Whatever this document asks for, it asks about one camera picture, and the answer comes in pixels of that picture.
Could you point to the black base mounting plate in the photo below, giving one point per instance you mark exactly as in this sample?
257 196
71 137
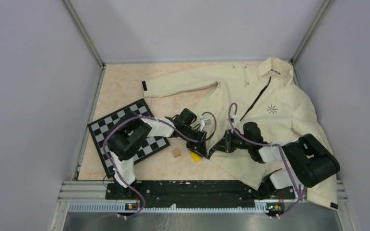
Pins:
195 193

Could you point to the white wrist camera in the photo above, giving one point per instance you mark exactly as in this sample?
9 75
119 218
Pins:
234 121
204 122

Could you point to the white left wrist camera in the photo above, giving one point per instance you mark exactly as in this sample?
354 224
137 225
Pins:
204 122

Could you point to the black white checkerboard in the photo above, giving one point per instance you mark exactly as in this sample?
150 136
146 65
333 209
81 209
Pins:
99 129

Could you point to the yellow rectangular block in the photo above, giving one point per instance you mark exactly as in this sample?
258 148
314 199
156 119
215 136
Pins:
195 157

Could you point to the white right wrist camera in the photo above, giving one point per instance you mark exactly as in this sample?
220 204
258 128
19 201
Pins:
234 121

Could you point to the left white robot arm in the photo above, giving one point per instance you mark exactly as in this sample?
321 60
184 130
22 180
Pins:
126 137

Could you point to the grey slotted cable duct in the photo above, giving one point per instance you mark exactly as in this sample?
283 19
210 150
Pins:
123 208

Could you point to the small wooden letter cube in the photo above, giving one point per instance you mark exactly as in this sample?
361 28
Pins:
176 153

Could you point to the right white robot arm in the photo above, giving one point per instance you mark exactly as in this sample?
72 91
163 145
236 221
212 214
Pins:
309 162

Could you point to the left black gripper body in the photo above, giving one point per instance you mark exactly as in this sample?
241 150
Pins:
195 134

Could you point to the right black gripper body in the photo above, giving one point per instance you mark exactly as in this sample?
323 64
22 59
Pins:
233 142

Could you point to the cream zip-up jacket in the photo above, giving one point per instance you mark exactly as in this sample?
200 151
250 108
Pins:
265 94

